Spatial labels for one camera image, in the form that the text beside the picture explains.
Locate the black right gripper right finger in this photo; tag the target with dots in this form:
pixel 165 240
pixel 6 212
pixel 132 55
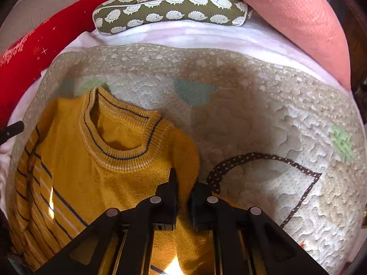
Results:
pixel 247 241

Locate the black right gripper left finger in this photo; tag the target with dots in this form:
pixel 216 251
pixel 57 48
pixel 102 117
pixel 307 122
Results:
pixel 120 242

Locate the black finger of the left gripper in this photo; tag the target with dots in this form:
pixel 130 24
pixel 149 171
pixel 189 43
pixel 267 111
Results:
pixel 11 131

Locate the yellow striped knit sweater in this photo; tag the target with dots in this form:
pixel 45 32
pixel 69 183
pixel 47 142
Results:
pixel 94 152

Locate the red long pillow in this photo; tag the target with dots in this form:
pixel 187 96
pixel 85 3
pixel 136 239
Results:
pixel 23 61

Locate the beige patchwork quilt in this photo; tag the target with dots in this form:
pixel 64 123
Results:
pixel 304 139

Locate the green hedgehog print pillow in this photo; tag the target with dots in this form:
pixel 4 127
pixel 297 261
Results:
pixel 115 16

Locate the pink textured pillow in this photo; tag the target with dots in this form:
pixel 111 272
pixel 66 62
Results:
pixel 314 27

